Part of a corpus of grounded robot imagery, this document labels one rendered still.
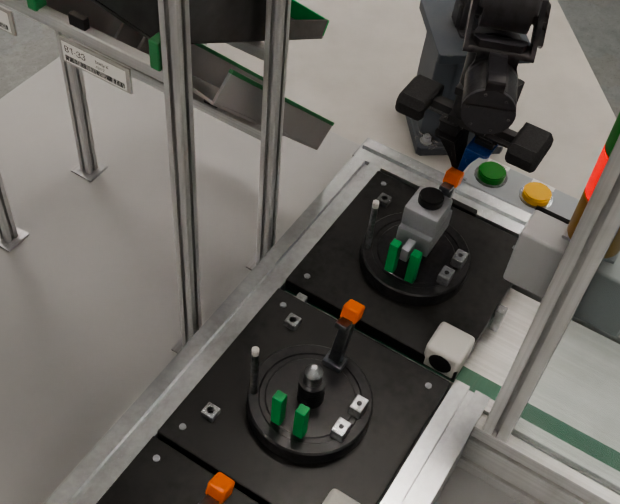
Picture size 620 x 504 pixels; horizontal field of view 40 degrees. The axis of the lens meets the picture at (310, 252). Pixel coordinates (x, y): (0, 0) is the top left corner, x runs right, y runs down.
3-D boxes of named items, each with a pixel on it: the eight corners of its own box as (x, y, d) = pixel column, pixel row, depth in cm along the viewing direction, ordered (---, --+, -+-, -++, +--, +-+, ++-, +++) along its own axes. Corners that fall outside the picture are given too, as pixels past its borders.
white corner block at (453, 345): (436, 337, 106) (442, 318, 103) (469, 355, 105) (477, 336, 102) (419, 364, 104) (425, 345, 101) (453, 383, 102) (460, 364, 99)
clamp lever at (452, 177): (432, 215, 113) (451, 165, 109) (445, 222, 113) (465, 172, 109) (421, 225, 110) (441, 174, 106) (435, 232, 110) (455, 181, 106)
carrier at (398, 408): (277, 296, 109) (282, 231, 99) (448, 391, 102) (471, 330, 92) (156, 441, 95) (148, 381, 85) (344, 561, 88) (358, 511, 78)
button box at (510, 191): (470, 181, 132) (479, 151, 127) (600, 242, 125) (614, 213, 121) (450, 208, 128) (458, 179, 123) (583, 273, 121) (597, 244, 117)
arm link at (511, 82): (477, -27, 91) (469, 39, 84) (554, -14, 91) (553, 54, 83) (455, 60, 100) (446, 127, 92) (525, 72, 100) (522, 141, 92)
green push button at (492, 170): (482, 166, 126) (485, 156, 125) (507, 177, 125) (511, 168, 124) (471, 182, 124) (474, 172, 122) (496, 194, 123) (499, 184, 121)
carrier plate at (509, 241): (376, 179, 123) (378, 168, 122) (530, 254, 116) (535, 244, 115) (284, 288, 109) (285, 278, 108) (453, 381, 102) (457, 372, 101)
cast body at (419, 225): (417, 211, 110) (427, 171, 104) (448, 226, 108) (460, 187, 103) (386, 252, 105) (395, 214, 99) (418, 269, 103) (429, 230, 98)
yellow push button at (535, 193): (526, 186, 124) (530, 176, 123) (552, 198, 123) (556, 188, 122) (515, 203, 122) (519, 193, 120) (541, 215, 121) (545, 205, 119)
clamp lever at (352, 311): (331, 350, 98) (350, 297, 95) (346, 359, 98) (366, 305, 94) (317, 364, 96) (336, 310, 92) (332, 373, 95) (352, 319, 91)
